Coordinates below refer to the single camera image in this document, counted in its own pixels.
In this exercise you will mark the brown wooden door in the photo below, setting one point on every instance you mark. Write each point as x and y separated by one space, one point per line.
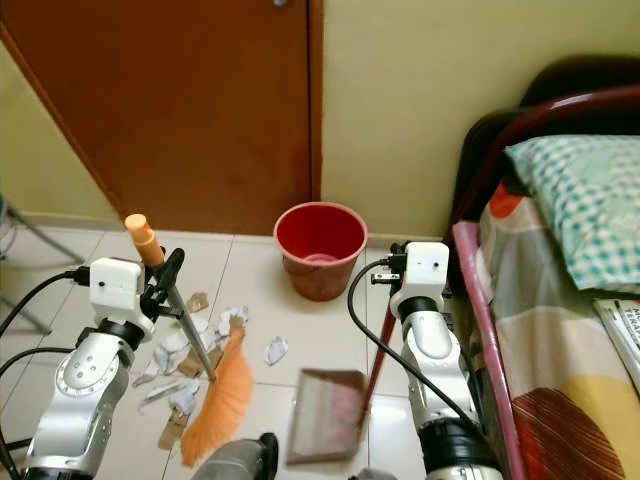
180 110

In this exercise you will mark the grey robot leg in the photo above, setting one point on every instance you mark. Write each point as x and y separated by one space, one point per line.
245 458

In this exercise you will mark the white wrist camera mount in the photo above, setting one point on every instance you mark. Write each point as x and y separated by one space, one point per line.
115 288
426 270

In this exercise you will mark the green checkered pillow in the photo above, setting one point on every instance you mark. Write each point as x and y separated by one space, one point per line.
585 200

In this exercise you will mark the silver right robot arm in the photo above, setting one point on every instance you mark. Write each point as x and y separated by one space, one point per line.
445 370

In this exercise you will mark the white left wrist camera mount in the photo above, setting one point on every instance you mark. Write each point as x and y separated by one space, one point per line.
115 288

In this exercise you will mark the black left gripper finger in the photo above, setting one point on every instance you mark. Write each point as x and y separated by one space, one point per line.
172 268

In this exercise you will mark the brown cardboard scrap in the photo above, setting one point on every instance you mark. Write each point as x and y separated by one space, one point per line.
198 302
191 364

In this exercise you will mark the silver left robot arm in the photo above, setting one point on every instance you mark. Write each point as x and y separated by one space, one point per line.
82 390

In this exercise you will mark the red plastic bucket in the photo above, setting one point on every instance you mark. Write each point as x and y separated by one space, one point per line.
320 262

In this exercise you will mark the dark red bed frame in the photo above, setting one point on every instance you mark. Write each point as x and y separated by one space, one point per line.
490 150

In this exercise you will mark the crumpled white paper scrap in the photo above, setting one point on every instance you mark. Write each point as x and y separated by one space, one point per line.
234 318
170 352
184 398
276 350

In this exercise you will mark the long brown cardboard strip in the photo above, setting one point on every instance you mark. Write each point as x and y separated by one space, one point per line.
172 432

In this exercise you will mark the colourful patterned bed sheet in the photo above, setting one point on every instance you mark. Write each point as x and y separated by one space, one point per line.
560 370

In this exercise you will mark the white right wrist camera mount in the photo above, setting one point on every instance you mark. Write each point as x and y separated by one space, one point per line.
426 270

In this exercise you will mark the orange bristle broom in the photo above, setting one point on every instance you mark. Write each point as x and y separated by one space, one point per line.
220 400

